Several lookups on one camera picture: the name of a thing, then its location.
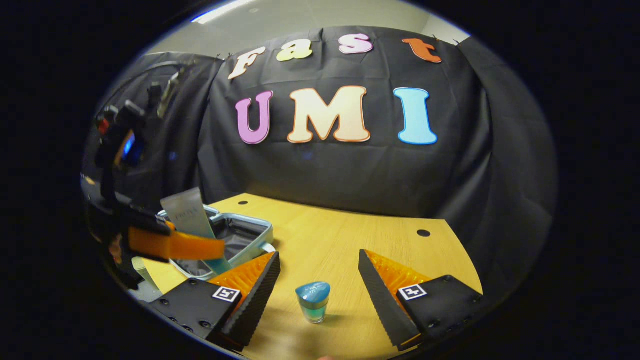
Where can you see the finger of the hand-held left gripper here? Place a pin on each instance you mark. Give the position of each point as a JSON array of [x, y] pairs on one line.
[[190, 246]]

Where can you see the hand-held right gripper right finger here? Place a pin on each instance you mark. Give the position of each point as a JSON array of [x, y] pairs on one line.
[[380, 295]]

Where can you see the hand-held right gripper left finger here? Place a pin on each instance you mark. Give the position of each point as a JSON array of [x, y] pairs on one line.
[[260, 295]]

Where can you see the white and blue tube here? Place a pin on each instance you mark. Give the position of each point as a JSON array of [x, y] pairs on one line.
[[187, 212]]

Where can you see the blue glass bottle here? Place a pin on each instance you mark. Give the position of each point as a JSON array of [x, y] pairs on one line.
[[313, 300]]

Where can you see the pale green block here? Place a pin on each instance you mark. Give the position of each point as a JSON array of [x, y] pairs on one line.
[[145, 275]]

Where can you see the black backdrop cloth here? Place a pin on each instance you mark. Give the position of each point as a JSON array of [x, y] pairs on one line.
[[325, 170]]

